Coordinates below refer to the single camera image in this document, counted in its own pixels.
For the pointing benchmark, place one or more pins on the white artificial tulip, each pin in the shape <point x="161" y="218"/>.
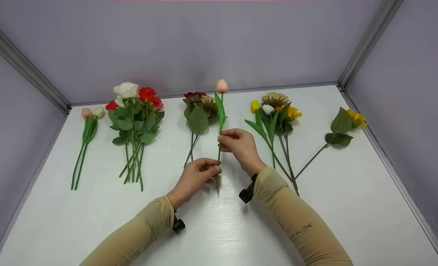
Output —
<point x="267" y="109"/>

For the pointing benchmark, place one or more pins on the black wrist band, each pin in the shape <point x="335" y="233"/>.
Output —
<point x="178" y="224"/>
<point x="247" y="193"/>

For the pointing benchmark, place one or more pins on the white artificial rose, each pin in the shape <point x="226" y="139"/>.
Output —
<point x="126" y="89"/>

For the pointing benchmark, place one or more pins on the small red artificial rose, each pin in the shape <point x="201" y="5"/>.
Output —
<point x="111" y="105"/>

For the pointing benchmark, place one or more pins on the person's right hand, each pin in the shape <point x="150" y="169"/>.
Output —
<point x="245" y="147"/>

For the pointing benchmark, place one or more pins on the cream artificial tulip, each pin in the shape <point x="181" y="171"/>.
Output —
<point x="99" y="112"/>

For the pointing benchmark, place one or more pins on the person's left hand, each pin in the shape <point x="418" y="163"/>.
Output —
<point x="191" y="181"/>

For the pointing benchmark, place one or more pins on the person's left thumb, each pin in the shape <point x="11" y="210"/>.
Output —
<point x="210" y="176"/>

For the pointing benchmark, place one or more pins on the person's right index finger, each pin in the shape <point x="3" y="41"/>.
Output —
<point x="231" y="132"/>

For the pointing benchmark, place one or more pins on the person's left index finger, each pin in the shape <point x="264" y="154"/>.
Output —
<point x="206" y="162"/>

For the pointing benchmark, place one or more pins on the large red artificial rose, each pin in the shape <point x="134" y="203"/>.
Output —
<point x="147" y="94"/>

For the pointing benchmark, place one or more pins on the person's right forearm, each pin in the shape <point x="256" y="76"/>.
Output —
<point x="300" y="221"/>

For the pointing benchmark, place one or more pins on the person's right thumb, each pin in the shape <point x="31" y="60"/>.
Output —
<point x="227" y="147"/>

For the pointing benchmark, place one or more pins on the dark red artificial daisy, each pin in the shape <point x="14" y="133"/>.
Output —
<point x="194" y="96"/>

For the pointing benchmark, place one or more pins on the pink artificial rose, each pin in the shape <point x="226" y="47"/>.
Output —
<point x="158" y="105"/>

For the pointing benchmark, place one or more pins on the person's left forearm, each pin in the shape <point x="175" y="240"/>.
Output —
<point x="133" y="236"/>

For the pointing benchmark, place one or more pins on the beige artificial sunflower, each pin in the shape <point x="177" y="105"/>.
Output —
<point x="208" y="104"/>
<point x="275" y="99"/>

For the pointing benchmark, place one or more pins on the pink artificial tulip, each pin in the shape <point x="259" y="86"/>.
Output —
<point x="221" y="86"/>
<point x="86" y="113"/>

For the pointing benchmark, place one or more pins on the yellow artificial tulip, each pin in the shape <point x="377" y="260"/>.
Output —
<point x="254" y="106"/>

